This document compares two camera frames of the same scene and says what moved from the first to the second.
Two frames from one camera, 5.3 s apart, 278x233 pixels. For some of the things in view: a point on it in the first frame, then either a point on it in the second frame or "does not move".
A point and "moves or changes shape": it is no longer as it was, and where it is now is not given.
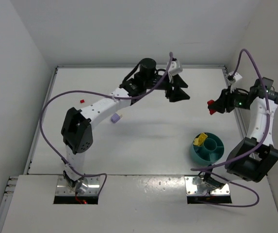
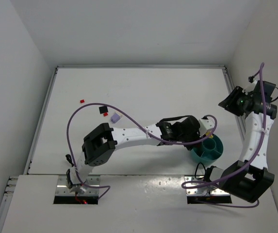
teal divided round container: [210, 152] does not move
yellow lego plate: [202, 138] moves or changes shape
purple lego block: [115, 118] does not move
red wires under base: [81, 201] does not move
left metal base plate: [63, 189] does not move
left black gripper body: [167, 86] to [196, 143]
